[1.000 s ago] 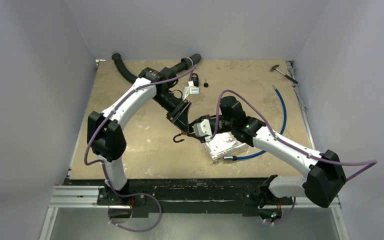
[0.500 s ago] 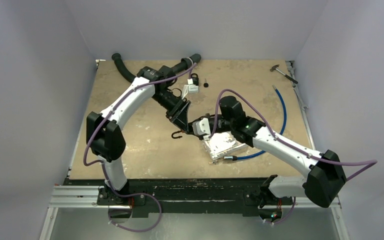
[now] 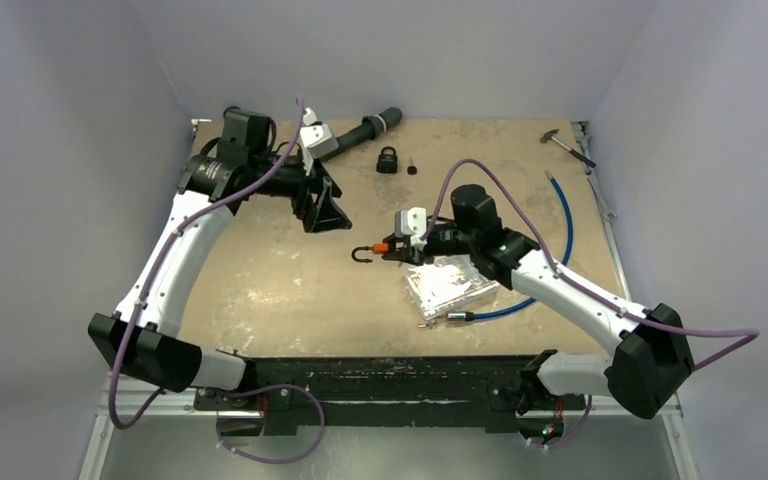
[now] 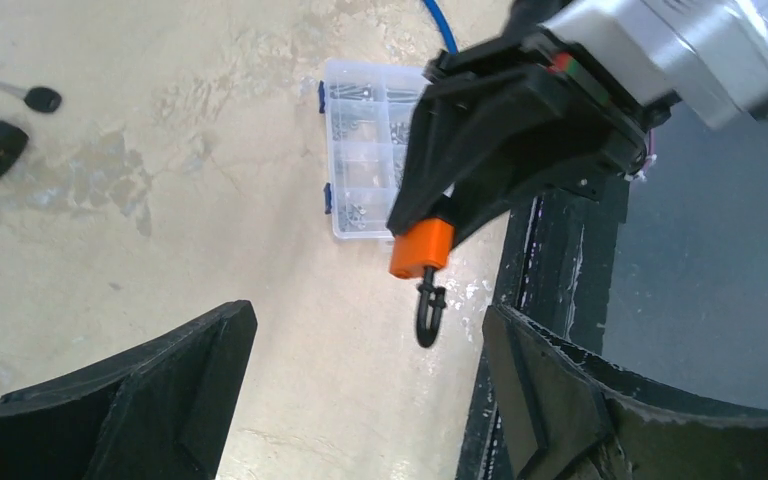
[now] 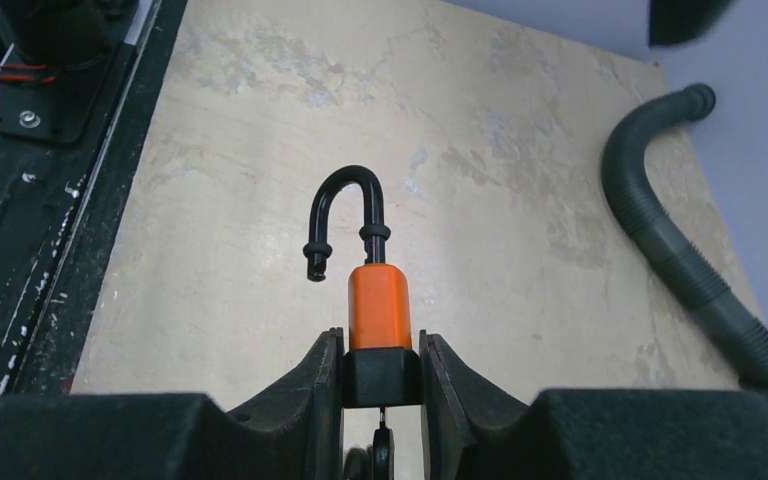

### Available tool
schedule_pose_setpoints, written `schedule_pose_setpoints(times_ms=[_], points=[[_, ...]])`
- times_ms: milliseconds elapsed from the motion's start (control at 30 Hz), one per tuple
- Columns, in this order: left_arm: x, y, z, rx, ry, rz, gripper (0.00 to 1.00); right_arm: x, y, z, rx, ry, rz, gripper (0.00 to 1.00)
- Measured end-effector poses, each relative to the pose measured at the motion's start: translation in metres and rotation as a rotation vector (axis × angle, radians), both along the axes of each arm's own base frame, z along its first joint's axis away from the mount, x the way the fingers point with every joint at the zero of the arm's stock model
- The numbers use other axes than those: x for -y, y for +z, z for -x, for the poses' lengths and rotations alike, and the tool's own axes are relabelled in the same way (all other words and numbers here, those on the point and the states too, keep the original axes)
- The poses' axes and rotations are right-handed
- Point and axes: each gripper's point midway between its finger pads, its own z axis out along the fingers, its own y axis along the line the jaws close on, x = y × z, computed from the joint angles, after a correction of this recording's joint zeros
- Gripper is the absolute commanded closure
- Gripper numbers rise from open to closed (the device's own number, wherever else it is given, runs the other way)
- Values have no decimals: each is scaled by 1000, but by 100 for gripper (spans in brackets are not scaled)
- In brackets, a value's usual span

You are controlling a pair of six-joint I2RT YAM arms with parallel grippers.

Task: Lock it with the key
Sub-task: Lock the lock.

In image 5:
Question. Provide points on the black aluminium base frame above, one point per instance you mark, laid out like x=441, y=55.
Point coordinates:
x=70, y=144

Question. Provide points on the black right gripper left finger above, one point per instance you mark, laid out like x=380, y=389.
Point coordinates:
x=290, y=430

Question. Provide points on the orange padlock with keys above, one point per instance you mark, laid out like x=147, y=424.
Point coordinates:
x=381, y=369

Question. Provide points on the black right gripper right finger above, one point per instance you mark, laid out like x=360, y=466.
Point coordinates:
x=472, y=429

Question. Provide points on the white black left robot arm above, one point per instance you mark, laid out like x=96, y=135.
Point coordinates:
x=675, y=22

